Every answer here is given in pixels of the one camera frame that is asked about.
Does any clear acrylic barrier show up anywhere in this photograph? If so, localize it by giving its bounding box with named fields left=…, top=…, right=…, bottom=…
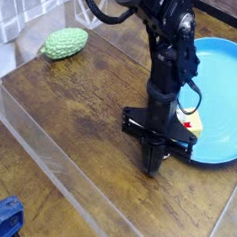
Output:
left=0, top=82, right=144, bottom=237

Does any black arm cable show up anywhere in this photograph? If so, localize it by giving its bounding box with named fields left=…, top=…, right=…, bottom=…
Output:
left=78, top=0, right=137, bottom=27

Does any yellow butter block toy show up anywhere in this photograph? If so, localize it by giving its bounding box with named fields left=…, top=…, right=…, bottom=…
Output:
left=176, top=107, right=203, bottom=138

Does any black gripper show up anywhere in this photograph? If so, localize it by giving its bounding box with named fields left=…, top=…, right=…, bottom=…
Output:
left=122, top=80, right=197, bottom=175

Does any blue round plastic tray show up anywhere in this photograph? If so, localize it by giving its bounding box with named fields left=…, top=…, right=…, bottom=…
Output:
left=180, top=37, right=237, bottom=164

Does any green bumpy gourd toy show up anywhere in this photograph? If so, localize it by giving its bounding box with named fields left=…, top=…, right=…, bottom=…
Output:
left=41, top=28, right=88, bottom=60

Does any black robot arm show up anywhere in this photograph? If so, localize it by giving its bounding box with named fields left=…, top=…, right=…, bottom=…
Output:
left=115, top=0, right=201, bottom=177

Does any white wooden fish toy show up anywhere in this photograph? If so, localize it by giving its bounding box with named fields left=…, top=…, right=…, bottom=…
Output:
left=128, top=119, right=170, bottom=160

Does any clear acrylic corner bracket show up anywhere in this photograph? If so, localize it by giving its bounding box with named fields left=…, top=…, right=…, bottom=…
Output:
left=74, top=0, right=109, bottom=29

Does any white checkered cloth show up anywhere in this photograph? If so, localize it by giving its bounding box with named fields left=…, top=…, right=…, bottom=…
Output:
left=0, top=0, right=69, bottom=44

